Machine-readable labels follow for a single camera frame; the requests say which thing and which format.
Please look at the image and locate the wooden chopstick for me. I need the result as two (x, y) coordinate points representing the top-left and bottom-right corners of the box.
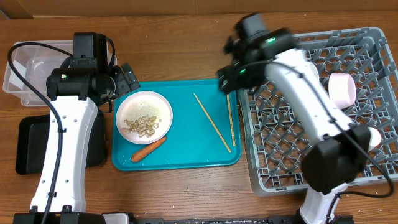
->
(226, 94), (236, 147)
(193, 93), (232, 153)

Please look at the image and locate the white plate with food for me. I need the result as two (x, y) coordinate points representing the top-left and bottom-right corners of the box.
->
(115, 91), (173, 145)

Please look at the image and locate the pale green bowl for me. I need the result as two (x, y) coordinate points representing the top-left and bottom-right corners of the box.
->
(310, 62), (320, 81)

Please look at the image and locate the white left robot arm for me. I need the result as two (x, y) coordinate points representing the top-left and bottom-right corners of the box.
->
(7, 32), (140, 223)

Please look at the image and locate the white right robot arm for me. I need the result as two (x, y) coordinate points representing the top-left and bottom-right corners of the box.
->
(217, 14), (374, 223)

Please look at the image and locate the grey dishwasher rack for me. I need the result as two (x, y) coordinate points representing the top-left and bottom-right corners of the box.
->
(238, 27), (397, 197)

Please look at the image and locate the teal plastic tray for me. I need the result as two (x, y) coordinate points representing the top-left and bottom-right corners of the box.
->
(112, 79), (242, 171)

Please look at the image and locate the orange carrot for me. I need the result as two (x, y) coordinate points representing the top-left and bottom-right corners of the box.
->
(131, 136), (167, 162)

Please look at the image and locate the clear plastic bin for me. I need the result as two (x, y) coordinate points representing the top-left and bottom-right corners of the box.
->
(3, 45), (68, 107)

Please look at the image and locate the black plastic bin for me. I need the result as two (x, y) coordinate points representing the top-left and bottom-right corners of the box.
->
(15, 112), (106, 175)

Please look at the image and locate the white cup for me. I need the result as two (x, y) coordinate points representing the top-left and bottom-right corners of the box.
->
(368, 127), (382, 152)

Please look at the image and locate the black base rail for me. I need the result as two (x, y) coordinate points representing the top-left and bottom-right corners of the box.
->
(124, 207), (355, 224)

